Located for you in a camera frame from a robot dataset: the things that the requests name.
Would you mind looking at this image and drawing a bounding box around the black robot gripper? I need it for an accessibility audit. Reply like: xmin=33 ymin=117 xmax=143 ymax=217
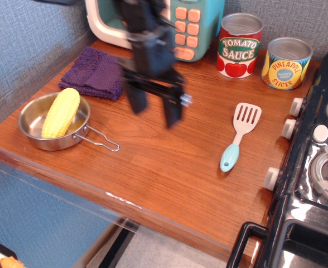
xmin=119 ymin=27 xmax=192 ymax=128

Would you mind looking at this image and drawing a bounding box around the white spatula teal handle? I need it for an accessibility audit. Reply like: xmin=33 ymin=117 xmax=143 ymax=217
xmin=220 ymin=102 xmax=262 ymax=172

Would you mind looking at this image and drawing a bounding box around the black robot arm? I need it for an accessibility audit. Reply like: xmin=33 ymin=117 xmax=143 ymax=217
xmin=114 ymin=1 xmax=191 ymax=127

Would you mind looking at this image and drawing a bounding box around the purple folded cloth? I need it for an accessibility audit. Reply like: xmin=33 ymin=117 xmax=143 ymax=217
xmin=58 ymin=47 xmax=123 ymax=101

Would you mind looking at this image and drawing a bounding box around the toy microwave teal and cream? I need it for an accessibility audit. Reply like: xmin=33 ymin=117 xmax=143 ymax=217
xmin=85 ymin=0 xmax=225 ymax=62

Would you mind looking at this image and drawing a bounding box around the yellow toy corn cob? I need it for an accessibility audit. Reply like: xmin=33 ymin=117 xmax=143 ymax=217
xmin=41 ymin=88 xmax=80 ymax=139

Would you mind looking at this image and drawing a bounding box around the tomato sauce can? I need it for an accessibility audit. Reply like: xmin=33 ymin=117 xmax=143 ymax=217
xmin=216 ymin=13 xmax=264 ymax=79

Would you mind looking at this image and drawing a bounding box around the small steel frying pan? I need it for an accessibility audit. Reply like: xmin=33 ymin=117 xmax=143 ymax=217
xmin=18 ymin=88 xmax=120 ymax=152

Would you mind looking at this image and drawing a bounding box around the pineapple slices can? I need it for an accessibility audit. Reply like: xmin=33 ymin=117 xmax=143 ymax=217
xmin=261 ymin=37 xmax=313 ymax=90

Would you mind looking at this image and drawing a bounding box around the black toy stove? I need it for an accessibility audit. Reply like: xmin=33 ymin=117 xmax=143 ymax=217
xmin=227 ymin=53 xmax=328 ymax=267

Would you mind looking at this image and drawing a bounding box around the orange object bottom left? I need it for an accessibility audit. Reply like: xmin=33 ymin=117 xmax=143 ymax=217
xmin=0 ymin=256 xmax=25 ymax=268

